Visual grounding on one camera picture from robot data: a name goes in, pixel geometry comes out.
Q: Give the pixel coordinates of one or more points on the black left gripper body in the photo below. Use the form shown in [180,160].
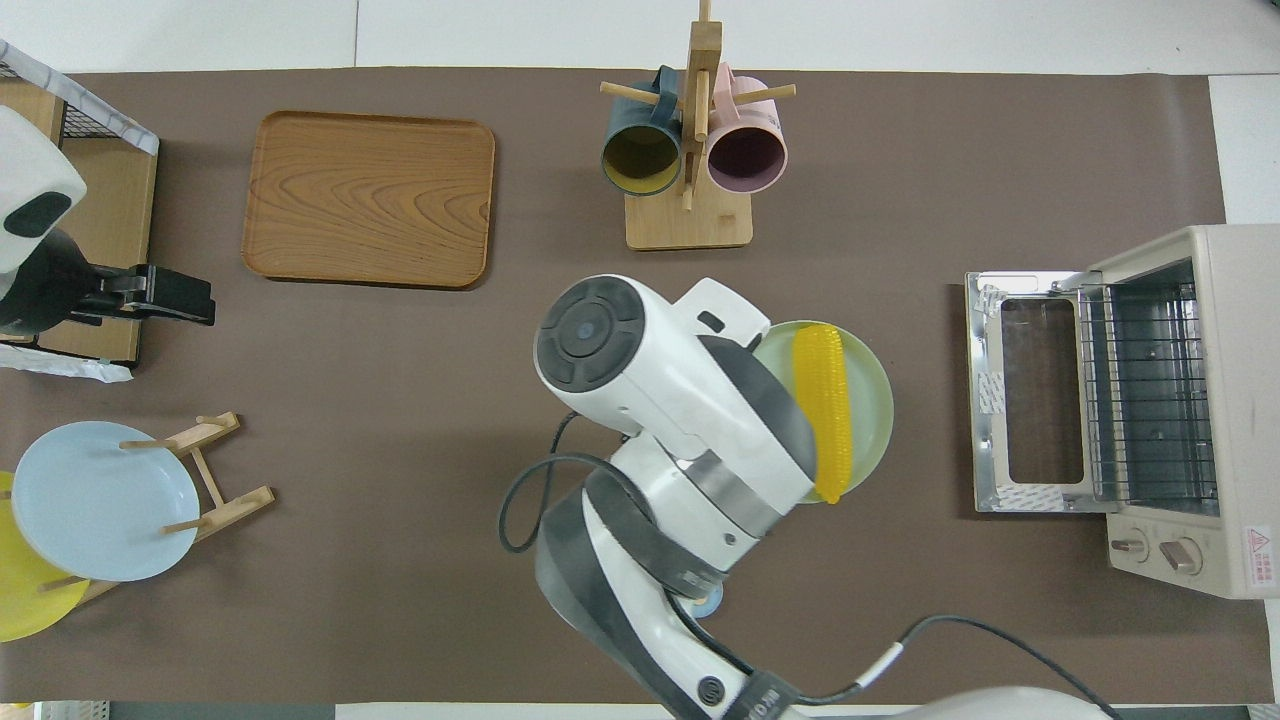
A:
[40,295]

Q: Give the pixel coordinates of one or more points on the yellow corn cob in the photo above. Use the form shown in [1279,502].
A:
[825,400]

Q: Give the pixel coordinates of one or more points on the pale green plate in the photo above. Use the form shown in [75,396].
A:
[870,400]

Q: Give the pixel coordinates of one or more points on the beige toaster oven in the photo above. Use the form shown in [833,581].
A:
[1240,400]

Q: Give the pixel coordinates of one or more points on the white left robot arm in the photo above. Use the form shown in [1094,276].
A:
[30,170]

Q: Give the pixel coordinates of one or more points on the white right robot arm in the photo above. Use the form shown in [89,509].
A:
[660,380]

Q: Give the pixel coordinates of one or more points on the wooden plate rack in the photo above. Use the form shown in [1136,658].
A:
[235,505]

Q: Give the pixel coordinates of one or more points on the light blue plate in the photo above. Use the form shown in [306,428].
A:
[100,500]

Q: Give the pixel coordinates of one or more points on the wooden serving tray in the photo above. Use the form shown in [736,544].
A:
[370,200]

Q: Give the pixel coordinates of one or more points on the brown table mat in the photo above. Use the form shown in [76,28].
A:
[400,450]

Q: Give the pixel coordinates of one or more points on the yellow plate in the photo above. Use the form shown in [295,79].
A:
[25,600]

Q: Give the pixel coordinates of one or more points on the dark teal mug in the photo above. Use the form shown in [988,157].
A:
[640,160]

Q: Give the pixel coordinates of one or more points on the wooden mug rack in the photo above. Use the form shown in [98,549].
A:
[690,225]

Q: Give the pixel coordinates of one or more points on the pink mug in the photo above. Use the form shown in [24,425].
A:
[745,155]

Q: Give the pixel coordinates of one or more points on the blue call bell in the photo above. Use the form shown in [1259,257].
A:
[708,603]

